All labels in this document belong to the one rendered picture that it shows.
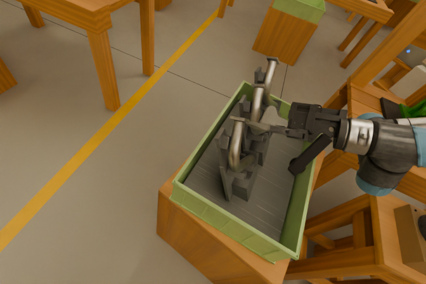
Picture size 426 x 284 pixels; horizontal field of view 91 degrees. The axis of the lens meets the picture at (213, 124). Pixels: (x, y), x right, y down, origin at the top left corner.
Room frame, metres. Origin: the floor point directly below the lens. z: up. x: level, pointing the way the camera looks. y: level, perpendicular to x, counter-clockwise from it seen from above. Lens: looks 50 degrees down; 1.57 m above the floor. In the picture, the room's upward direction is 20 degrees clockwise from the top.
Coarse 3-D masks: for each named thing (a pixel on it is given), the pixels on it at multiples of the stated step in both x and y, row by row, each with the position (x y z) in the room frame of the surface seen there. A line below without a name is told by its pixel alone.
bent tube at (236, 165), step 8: (240, 120) 0.37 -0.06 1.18; (248, 120) 0.39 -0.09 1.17; (240, 128) 0.36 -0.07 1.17; (232, 136) 0.34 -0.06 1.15; (240, 136) 0.34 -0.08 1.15; (232, 144) 0.33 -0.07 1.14; (240, 144) 0.33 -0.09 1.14; (232, 152) 0.31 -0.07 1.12; (232, 160) 0.30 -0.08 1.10; (240, 160) 0.36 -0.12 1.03; (248, 160) 0.39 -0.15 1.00; (232, 168) 0.30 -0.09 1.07; (240, 168) 0.31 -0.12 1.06
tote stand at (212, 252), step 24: (168, 192) 0.27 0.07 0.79; (312, 192) 0.49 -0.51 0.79; (168, 216) 0.25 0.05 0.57; (192, 216) 0.22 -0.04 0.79; (168, 240) 0.24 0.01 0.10; (192, 240) 0.20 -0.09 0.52; (216, 240) 0.18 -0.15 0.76; (192, 264) 0.17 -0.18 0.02; (216, 264) 0.15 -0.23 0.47; (240, 264) 0.14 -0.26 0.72; (264, 264) 0.16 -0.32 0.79
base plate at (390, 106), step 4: (380, 100) 1.25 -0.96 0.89; (384, 100) 1.23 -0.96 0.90; (388, 100) 1.25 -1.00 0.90; (384, 104) 1.19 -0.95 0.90; (388, 104) 1.21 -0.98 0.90; (392, 104) 1.22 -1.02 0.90; (396, 104) 1.24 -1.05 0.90; (384, 108) 1.15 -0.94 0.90; (388, 108) 1.16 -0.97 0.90; (392, 108) 1.18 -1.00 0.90; (396, 108) 1.19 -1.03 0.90; (384, 112) 1.11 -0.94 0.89; (388, 112) 1.12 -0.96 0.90; (392, 112) 1.13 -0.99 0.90; (396, 112) 1.15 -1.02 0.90; (400, 112) 1.16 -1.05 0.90; (384, 116) 1.08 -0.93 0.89; (388, 116) 1.08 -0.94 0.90; (392, 116) 1.10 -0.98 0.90; (396, 116) 1.11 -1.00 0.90; (400, 116) 1.12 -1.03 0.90
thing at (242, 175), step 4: (240, 156) 0.42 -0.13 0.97; (244, 156) 0.42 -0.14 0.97; (228, 164) 0.34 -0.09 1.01; (252, 164) 0.41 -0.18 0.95; (228, 168) 0.33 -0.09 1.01; (248, 168) 0.39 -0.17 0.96; (252, 168) 0.39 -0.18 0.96; (228, 172) 0.32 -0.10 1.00; (232, 172) 0.32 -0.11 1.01; (236, 172) 0.32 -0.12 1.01; (240, 172) 0.32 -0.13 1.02; (244, 172) 0.33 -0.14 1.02; (236, 176) 0.31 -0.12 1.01; (240, 176) 0.31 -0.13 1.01; (244, 176) 0.31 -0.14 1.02
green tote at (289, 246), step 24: (240, 96) 0.83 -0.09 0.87; (216, 120) 0.54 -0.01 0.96; (192, 168) 0.38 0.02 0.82; (312, 168) 0.48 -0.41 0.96; (192, 192) 0.24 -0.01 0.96; (216, 216) 0.22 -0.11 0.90; (288, 216) 0.31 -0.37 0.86; (240, 240) 0.19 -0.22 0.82; (264, 240) 0.18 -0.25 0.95; (288, 240) 0.22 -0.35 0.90
